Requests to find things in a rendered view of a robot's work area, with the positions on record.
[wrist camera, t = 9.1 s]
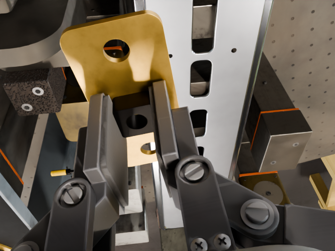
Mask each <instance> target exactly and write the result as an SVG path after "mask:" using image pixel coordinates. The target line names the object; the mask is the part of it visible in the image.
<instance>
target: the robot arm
mask: <svg viewBox="0 0 335 251"><path fill-rule="evenodd" d="M149 95H150V104H151V113H152V122H153V131H154V141H155V150H156V156H157V160H158V163H159V167H160V170H161V173H162V176H163V179H164V182H165V185H166V188H167V192H168V195H169V197H170V198H172V199H173V202H174V205H175V207H176V208H177V209H179V210H180V211H181V215H182V220H183V226H184V232H185V238H186V244H187V250H188V251H335V211H333V210H326V209H319V208H313V207H306V206H299V205H293V204H286V203H285V204H284V205H277V204H273V203H272V202H271V201H270V200H268V199H267V198H265V197H263V196H261V195H259V194H257V193H255V192H253V191H252V190H250V189H248V188H246V187H244V186H242V185H240V184H238V183H236V182H234V181H232V180H231V179H229V178H227V177H225V176H223V175H221V174H219V173H217V172H215V171H214V168H213V165H212V163H211V161H210V160H208V159H207V158H206V157H204V156H202V155H199V151H198V147H197V143H196V139H195V134H194V130H193V126H192V122H191V117H190V113H189V109H188V106H186V107H181V108H176V109H171V105H170V101H169V96H168V91H167V86H166V82H165V80H163V81H158V82H153V86H150V87H149ZM128 205H129V186H128V150H127V138H124V137H122V135H121V132H120V130H119V128H118V125H117V123H116V121H115V118H114V116H113V103H112V100H111V98H110V96H109V95H107V96H105V94H104V93H100V94H95V95H91V96H90V103H89V113H88V123H87V126H86V127H81V128H80V129H79V132H78V140H77V148H76V156H75V165H74V173H73V178H72V179H68V180H67V181H65V182H63V183H62V184H61V185H60V186H59V187H58V188H57V190H56V191H55V194H54V197H53V202H52V208H51V210H50V211H49V212H48V213H47V214H46V215H45V216H44V217H43V218H42V219H41V220H40V221H39V222H38V223H37V224H36V225H35V226H34V227H33V228H32V229H31V230H30V231H29V232H28V233H27V234H26V235H25V236H24V237H23V238H22V239H21V240H19V241H18V242H17V243H16V244H15V245H14V246H13V248H12V249H11V250H10V251H115V246H116V225H115V222H116V221H117V220H118V219H119V215H123V214H125V207H126V206H128ZM236 247H237V248H239V249H238V250H237V249H236Z"/></svg>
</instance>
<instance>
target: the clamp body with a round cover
mask: <svg viewBox="0 0 335 251"><path fill-rule="evenodd" d="M85 2H86V6H87V17H86V23H87V22H92V21H96V20H101V19H105V18H110V17H114V16H119V15H123V14H127V8H126V1H125V0H85ZM123 47H125V42H124V41H122V40H119V39H112V40H109V41H108V42H106V44H105V45H104V47H103V48H104V51H105V53H106V54H107V55H108V56H110V57H113V58H122V57H124V56H125V55H124V53H123ZM64 74H65V77H66V86H65V91H64V96H63V101H62V106H61V111H60V112H59V113H56V115H57V118H58V120H59V123H60V125H61V127H62V130H63V132H64V134H65V137H66V138H67V139H68V140H69V141H77V140H78V132H79V129H80V128H81V127H86V126H87V123H88V113H89V103H88V101H87V99H86V97H85V95H84V93H83V91H82V89H81V87H80V85H79V83H78V81H77V79H76V77H75V75H74V73H73V71H72V69H71V67H70V66H68V67H65V70H64Z"/></svg>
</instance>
